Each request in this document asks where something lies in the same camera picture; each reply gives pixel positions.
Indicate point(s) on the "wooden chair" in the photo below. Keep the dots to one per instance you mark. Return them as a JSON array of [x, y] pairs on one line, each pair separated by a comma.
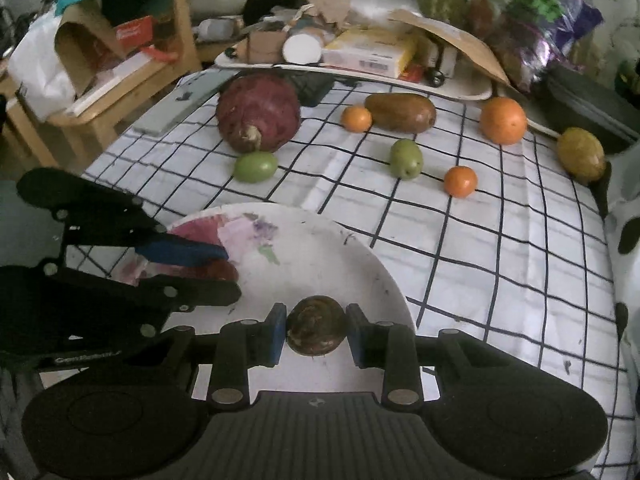
[[85, 65]]

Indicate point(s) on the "brown potato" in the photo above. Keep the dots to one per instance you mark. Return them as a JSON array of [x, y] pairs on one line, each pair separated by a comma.
[[401, 112]]

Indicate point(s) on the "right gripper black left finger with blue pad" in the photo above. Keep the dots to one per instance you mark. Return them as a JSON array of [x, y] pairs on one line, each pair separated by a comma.
[[231, 352]]

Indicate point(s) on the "cow print plush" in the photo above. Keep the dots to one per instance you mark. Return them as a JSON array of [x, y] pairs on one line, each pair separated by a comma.
[[622, 234]]

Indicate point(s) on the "white painted plate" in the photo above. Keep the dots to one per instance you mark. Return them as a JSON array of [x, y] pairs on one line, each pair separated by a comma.
[[283, 254]]

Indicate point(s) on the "dark grey zip case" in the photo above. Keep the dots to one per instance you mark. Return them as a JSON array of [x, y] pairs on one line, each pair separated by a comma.
[[569, 99]]

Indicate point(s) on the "yellow white box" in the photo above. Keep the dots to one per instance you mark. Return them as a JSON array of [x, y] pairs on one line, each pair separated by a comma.
[[371, 50]]

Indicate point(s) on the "black flat device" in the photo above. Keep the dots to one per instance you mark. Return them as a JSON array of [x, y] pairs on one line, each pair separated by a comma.
[[310, 88]]

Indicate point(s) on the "white oval tray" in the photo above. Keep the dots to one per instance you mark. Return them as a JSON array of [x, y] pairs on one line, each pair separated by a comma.
[[467, 85]]

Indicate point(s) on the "checkered white tablecloth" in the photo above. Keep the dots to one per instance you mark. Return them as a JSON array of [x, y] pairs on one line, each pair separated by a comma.
[[520, 264]]

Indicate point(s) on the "yellow-brown pear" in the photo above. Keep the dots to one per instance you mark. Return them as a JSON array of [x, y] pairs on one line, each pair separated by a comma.
[[581, 154]]

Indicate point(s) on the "purple green snack bag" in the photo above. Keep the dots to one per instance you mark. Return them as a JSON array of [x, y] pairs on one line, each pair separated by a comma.
[[530, 35]]

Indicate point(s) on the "large orange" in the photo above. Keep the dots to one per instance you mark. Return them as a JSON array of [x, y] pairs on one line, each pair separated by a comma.
[[503, 121]]

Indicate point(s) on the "small green fruit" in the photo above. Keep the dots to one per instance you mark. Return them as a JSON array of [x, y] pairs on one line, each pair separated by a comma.
[[255, 167]]

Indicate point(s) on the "small orange tangerine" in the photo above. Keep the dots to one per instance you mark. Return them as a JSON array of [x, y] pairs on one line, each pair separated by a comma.
[[460, 181]]

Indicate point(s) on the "white round jar lid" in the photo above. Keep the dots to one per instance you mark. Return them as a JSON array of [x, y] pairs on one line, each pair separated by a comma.
[[302, 49]]

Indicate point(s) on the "grey-green phone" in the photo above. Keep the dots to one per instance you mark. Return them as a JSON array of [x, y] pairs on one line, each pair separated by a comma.
[[188, 95]]

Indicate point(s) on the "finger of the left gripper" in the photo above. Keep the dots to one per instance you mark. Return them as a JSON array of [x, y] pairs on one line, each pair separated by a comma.
[[94, 215], [176, 294]]

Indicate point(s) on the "dark brown round fruit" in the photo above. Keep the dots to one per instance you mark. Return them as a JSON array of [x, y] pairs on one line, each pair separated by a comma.
[[316, 326]]

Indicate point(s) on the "green oval fruit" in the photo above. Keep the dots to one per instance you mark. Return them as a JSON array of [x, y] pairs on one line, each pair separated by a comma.
[[406, 159]]

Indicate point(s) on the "brown paper envelope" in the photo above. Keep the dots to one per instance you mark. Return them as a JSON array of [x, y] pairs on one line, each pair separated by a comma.
[[473, 48]]

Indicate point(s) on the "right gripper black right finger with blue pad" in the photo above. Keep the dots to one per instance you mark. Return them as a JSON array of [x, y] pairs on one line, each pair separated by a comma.
[[401, 354]]

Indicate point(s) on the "red cabbage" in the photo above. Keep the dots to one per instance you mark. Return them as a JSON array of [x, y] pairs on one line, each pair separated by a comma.
[[258, 112]]

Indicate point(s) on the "small brown pouch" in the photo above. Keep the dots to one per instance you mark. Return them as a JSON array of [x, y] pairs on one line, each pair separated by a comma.
[[266, 47]]

